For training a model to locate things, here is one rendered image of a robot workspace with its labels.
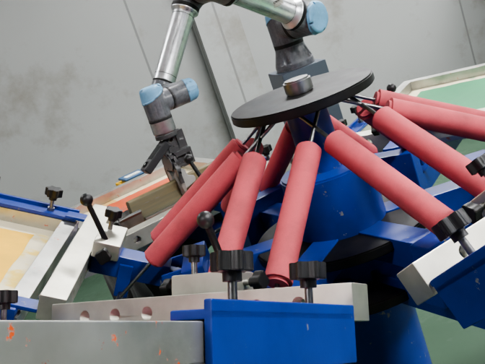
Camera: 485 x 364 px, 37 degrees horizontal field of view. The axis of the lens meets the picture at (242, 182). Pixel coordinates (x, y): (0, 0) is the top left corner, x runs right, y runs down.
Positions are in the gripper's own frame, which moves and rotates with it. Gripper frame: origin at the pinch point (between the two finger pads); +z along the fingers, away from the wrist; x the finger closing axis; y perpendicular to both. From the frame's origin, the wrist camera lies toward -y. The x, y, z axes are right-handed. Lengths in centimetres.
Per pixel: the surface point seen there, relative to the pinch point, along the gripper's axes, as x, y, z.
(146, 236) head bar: -26.4, -24.1, -0.1
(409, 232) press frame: -106, 1, -1
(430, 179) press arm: -60, 49, 11
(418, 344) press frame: -94, 5, 30
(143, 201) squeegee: -1.5, -12.8, -3.3
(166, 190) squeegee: -1.5, -4.7, -3.5
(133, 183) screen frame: 57, 5, 3
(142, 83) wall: 263, 104, -14
